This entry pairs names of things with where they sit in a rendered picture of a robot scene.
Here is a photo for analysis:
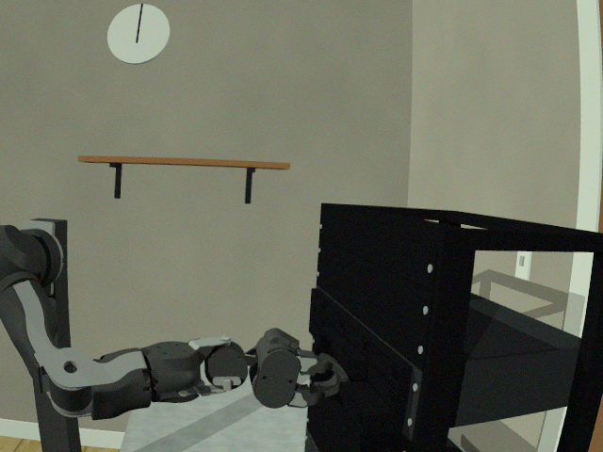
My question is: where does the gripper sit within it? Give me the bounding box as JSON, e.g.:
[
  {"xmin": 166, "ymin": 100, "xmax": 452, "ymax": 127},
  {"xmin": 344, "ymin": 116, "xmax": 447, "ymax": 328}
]
[{"xmin": 245, "ymin": 328, "xmax": 350, "ymax": 409}]

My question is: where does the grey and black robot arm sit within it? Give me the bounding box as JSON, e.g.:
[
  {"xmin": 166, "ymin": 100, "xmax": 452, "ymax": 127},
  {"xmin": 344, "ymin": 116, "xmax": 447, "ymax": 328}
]
[{"xmin": 0, "ymin": 220, "xmax": 248, "ymax": 420}]

